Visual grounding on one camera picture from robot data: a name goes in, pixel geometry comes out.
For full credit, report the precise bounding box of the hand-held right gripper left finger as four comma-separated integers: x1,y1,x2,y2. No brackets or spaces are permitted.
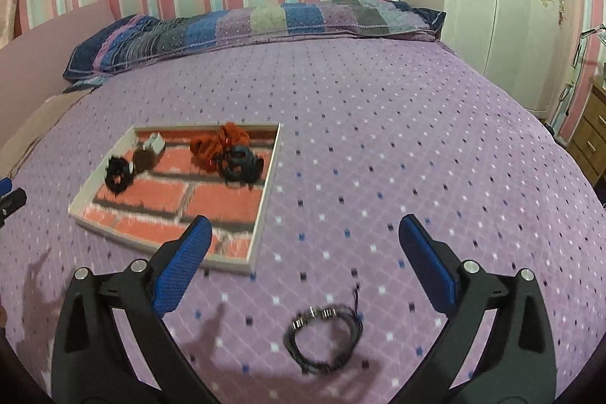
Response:
51,215,214,404

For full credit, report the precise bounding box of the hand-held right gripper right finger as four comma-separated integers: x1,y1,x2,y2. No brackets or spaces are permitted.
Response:
398,215,557,404

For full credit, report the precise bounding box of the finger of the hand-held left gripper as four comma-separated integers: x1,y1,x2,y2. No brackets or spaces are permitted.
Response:
0,178,28,227

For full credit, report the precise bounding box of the pink patterned curtain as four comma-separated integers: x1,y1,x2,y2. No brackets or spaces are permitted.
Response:
0,0,24,38

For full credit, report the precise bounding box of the patchwork pillow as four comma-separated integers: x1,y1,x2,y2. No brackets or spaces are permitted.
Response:
63,0,447,84

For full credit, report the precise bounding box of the purple diamond-pattern bedspread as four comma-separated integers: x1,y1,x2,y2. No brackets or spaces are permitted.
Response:
0,36,606,404

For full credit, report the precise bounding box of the wristwatch with white band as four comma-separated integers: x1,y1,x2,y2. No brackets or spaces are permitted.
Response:
133,133,166,172

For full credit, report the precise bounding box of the black cord bracelet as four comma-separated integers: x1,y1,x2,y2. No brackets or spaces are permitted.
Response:
283,283,364,374

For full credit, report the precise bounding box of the black scrunchie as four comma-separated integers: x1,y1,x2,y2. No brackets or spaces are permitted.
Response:
104,155,136,193

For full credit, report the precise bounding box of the desk lamp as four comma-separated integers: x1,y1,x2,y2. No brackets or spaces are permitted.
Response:
559,25,606,102

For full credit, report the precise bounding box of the brown blanket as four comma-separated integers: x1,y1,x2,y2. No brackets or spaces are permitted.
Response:
0,89,91,178

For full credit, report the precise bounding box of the orange scrunchie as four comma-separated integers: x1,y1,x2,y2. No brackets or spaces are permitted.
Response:
189,122,249,173

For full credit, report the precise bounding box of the brick-pattern shallow tray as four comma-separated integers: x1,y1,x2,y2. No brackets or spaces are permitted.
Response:
69,122,282,276

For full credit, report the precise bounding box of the black hair claw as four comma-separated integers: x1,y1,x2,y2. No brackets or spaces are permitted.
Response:
219,145,266,187

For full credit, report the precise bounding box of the pink headboard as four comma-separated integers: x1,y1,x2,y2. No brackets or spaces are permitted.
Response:
0,1,117,135

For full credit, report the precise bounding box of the wooden nightstand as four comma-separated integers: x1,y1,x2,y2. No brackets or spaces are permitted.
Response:
565,75,606,187

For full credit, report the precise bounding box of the white ornate wardrobe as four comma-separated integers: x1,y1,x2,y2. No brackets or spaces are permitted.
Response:
442,0,592,111

